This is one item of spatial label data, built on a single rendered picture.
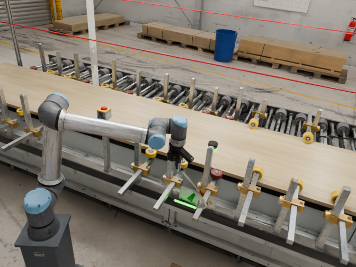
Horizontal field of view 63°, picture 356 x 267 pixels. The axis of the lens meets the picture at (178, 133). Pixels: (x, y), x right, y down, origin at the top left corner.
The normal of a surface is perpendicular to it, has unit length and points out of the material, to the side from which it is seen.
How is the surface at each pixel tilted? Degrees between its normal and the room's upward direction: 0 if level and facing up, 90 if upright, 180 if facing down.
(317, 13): 90
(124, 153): 90
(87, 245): 0
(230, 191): 90
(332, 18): 90
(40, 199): 5
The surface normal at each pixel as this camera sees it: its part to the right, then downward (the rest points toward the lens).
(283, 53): -0.47, 0.42
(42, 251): 0.00, 0.51
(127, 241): 0.07, -0.86
